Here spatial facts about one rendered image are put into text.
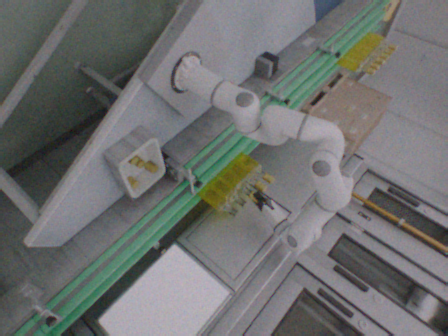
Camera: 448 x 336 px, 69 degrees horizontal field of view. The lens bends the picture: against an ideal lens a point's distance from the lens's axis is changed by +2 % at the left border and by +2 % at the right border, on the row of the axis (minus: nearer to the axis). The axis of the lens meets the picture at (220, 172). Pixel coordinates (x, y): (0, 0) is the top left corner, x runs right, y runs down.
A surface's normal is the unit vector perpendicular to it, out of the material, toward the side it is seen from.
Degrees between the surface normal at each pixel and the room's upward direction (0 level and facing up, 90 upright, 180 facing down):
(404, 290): 90
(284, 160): 90
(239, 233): 90
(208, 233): 90
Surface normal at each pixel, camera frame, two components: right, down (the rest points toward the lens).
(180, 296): -0.02, -0.58
